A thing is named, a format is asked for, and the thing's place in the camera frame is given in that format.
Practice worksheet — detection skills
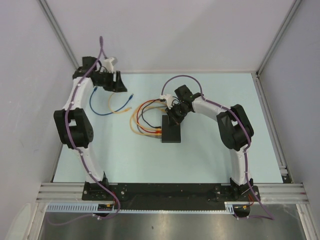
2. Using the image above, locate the red ethernet cable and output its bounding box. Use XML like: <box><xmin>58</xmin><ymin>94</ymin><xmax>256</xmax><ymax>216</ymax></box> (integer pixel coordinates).
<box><xmin>136</xmin><ymin>98</ymin><xmax>167</xmax><ymax>135</ymax></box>

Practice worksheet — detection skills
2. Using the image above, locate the black network switch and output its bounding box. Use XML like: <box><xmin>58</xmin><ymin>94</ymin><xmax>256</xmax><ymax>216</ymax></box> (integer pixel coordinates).
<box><xmin>161</xmin><ymin>115</ymin><xmax>181</xmax><ymax>144</ymax></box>

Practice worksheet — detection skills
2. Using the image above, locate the left aluminium corner post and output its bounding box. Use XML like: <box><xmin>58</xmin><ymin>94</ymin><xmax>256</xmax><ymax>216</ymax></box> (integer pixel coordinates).
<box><xmin>37</xmin><ymin>0</ymin><xmax>80</xmax><ymax>70</ymax></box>

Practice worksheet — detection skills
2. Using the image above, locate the right aluminium corner post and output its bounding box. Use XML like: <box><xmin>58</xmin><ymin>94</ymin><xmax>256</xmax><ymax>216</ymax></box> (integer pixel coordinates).
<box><xmin>255</xmin><ymin>0</ymin><xmax>303</xmax><ymax>77</ymax></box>

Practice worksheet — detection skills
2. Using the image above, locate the right aluminium side rail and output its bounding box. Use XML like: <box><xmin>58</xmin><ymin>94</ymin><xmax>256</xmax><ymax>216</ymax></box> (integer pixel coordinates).
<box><xmin>251</xmin><ymin>73</ymin><xmax>293</xmax><ymax>184</ymax></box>

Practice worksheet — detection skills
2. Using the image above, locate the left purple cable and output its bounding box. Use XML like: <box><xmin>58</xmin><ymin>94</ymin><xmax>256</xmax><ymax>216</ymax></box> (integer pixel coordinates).
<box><xmin>47</xmin><ymin>36</ymin><xmax>122</xmax><ymax>225</ymax></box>

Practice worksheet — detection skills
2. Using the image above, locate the grey ethernet cable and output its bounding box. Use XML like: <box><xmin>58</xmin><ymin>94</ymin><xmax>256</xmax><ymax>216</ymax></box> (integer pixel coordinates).
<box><xmin>136</xmin><ymin>123</ymin><xmax>163</xmax><ymax>137</ymax></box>

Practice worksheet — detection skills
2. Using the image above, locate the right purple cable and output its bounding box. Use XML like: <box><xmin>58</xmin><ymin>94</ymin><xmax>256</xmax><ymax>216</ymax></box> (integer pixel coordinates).
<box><xmin>161</xmin><ymin>74</ymin><xmax>275</xmax><ymax>221</ymax></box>

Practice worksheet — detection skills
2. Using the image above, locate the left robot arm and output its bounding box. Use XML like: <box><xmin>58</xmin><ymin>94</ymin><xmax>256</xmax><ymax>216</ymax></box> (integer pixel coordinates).
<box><xmin>53</xmin><ymin>56</ymin><xmax>127</xmax><ymax>200</ymax></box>

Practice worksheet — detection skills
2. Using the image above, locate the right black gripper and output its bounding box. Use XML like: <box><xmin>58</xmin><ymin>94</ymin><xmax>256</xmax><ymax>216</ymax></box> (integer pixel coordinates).
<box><xmin>165</xmin><ymin>103</ymin><xmax>191</xmax><ymax>128</ymax></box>

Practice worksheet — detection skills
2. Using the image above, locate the white slotted cable duct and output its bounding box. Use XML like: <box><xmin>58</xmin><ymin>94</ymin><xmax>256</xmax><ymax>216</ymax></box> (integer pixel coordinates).
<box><xmin>46</xmin><ymin>203</ymin><xmax>234</xmax><ymax>215</ymax></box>

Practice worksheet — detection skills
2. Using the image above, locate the aluminium corner post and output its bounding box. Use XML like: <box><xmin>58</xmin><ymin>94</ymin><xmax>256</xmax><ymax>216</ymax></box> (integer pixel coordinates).
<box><xmin>255</xmin><ymin>0</ymin><xmax>303</xmax><ymax>77</ymax></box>
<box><xmin>37</xmin><ymin>0</ymin><xmax>80</xmax><ymax>70</ymax></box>

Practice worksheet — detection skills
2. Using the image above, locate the purple cable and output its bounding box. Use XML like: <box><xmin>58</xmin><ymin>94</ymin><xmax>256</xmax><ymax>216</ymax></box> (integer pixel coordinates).
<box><xmin>161</xmin><ymin>74</ymin><xmax>275</xmax><ymax>221</ymax></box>
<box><xmin>47</xmin><ymin>36</ymin><xmax>122</xmax><ymax>225</ymax></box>

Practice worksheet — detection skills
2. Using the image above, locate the yellow ethernet cable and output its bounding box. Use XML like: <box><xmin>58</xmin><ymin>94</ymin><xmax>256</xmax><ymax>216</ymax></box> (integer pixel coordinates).
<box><xmin>129</xmin><ymin>104</ymin><xmax>166</xmax><ymax>133</ymax></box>
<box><xmin>128</xmin><ymin>114</ymin><xmax>163</xmax><ymax>138</ymax></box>
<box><xmin>109</xmin><ymin>91</ymin><xmax>133</xmax><ymax>115</ymax></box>

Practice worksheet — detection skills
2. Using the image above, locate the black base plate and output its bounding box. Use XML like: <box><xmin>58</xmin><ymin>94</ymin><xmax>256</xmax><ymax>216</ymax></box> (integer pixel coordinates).
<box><xmin>82</xmin><ymin>182</ymin><xmax>261</xmax><ymax>211</ymax></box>

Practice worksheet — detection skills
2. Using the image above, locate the blue ethernet cable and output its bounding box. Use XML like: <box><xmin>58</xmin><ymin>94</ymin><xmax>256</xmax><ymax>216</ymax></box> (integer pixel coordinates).
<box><xmin>89</xmin><ymin>86</ymin><xmax>135</xmax><ymax>116</ymax></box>

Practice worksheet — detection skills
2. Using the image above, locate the black ethernet cable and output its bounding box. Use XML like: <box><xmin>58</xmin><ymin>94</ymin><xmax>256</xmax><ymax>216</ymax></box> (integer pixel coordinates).
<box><xmin>140</xmin><ymin>99</ymin><xmax>176</xmax><ymax>128</ymax></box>

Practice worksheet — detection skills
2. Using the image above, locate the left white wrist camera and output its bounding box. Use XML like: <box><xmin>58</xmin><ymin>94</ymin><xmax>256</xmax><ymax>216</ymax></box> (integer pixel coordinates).
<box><xmin>101</xmin><ymin>57</ymin><xmax>118</xmax><ymax>73</ymax></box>

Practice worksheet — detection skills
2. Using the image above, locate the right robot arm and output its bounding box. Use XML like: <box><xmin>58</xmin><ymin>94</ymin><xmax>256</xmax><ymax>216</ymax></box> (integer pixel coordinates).
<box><xmin>160</xmin><ymin>85</ymin><xmax>254</xmax><ymax>201</ymax></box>

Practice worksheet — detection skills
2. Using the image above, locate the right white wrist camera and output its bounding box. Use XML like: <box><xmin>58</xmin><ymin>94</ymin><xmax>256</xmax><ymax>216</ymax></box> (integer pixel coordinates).
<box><xmin>159</xmin><ymin>94</ymin><xmax>175</xmax><ymax>109</ymax></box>

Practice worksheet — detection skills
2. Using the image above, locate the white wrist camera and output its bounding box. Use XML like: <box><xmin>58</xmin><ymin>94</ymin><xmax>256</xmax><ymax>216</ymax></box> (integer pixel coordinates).
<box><xmin>159</xmin><ymin>94</ymin><xmax>175</xmax><ymax>109</ymax></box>
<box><xmin>101</xmin><ymin>57</ymin><xmax>118</xmax><ymax>73</ymax></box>

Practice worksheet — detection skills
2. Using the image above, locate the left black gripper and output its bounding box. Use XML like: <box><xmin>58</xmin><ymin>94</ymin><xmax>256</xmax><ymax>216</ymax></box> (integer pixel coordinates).
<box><xmin>95</xmin><ymin>69</ymin><xmax>128</xmax><ymax>93</ymax></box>

